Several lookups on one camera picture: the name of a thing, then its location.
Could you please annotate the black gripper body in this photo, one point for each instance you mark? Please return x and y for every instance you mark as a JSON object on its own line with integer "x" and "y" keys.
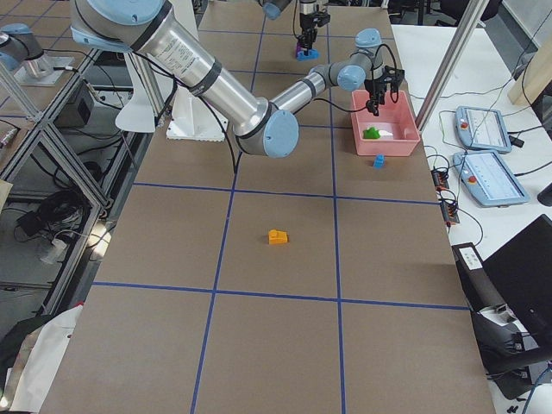
{"x": 376, "y": 84}
{"x": 305, "y": 23}

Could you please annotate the long blue duplo block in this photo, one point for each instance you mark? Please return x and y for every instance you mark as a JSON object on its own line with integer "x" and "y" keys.
{"x": 309, "y": 55}

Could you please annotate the green duplo block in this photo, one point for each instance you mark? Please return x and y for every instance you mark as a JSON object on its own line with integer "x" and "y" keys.
{"x": 371, "y": 133}

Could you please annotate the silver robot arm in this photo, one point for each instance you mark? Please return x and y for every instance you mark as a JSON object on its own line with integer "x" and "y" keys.
{"x": 261, "y": 126}
{"x": 274, "y": 8}

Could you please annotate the pink plastic box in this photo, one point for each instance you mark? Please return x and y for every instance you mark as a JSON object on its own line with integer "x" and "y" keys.
{"x": 399, "y": 133}

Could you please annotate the small blue duplo block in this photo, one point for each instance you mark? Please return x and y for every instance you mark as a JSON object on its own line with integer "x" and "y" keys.
{"x": 379, "y": 161}

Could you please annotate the far teach pendant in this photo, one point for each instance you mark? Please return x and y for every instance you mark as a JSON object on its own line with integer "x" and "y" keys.
{"x": 482, "y": 129}

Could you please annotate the teach pendant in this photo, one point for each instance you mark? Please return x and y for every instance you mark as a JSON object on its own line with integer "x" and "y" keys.
{"x": 488, "y": 179}
{"x": 482, "y": 129}

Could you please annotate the near teach pendant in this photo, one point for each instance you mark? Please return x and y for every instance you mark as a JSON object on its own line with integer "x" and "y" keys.
{"x": 488, "y": 179}

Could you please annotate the orange duplo block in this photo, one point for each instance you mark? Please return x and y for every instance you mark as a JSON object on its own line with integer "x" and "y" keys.
{"x": 276, "y": 237}

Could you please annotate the black laptop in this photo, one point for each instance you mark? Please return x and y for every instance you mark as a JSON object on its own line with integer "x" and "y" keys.
{"x": 521, "y": 272}

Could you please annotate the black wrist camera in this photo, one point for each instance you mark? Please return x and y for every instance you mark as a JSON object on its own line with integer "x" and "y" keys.
{"x": 393, "y": 77}
{"x": 321, "y": 18}

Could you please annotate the aluminium frame post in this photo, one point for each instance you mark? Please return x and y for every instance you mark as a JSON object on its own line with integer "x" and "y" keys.
{"x": 461, "y": 37}

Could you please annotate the white camera stand column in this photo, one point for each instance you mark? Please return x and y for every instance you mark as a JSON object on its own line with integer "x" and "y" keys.
{"x": 186, "y": 118}

